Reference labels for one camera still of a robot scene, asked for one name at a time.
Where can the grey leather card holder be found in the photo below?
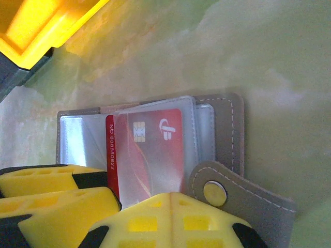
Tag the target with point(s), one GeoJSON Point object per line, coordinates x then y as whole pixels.
{"type": "Point", "coordinates": [232, 124]}

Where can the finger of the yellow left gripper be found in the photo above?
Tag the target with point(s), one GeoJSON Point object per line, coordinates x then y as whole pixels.
{"type": "Point", "coordinates": [38, 180]}
{"type": "Point", "coordinates": [64, 214]}

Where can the red chip card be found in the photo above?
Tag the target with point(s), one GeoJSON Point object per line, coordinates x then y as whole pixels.
{"type": "Point", "coordinates": [144, 155]}

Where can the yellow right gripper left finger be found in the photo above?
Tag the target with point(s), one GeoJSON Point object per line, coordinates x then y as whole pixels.
{"type": "Point", "coordinates": [139, 224]}

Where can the yellow plastic bin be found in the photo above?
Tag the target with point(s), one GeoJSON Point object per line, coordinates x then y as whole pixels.
{"type": "Point", "coordinates": [38, 28]}

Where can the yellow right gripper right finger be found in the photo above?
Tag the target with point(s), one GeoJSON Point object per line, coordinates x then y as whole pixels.
{"type": "Point", "coordinates": [201, 227]}

